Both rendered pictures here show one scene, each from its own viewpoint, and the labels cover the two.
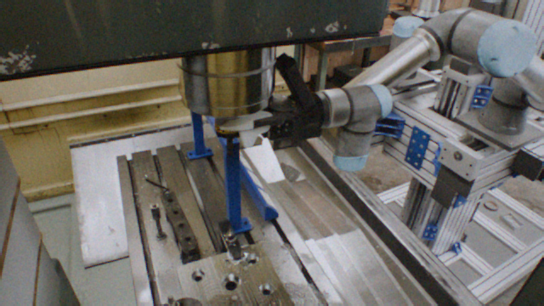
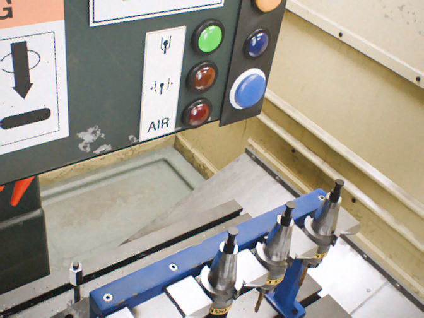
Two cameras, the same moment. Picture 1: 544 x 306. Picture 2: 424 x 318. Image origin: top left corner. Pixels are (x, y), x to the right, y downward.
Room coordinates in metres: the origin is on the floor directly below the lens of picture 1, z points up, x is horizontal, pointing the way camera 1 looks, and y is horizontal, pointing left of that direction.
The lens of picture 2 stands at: (0.79, -0.33, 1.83)
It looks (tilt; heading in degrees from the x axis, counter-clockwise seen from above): 38 degrees down; 72
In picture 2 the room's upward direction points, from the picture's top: 10 degrees clockwise
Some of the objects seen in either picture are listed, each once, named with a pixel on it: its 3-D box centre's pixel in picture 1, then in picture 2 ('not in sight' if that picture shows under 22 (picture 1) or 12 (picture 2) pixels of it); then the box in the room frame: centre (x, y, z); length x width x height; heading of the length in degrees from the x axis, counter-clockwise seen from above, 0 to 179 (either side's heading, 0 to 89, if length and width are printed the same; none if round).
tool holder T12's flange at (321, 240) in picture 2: not in sight; (320, 231); (1.19, 0.21, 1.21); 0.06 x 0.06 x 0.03
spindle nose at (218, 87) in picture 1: (226, 63); not in sight; (0.56, 0.08, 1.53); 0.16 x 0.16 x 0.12
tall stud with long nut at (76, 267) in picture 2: (157, 220); (76, 284); (0.77, 0.33, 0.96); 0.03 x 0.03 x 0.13
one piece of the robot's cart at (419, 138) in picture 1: (416, 148); not in sight; (1.26, -0.60, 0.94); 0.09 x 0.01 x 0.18; 29
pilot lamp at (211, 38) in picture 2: not in sight; (209, 38); (0.87, -0.01, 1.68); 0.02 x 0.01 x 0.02; 24
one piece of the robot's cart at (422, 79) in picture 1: (399, 78); not in sight; (1.52, -0.56, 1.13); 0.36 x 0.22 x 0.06; 119
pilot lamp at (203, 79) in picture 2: not in sight; (203, 78); (0.87, -0.01, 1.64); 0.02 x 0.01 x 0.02; 24
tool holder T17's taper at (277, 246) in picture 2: not in sight; (280, 236); (1.09, 0.17, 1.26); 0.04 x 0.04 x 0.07
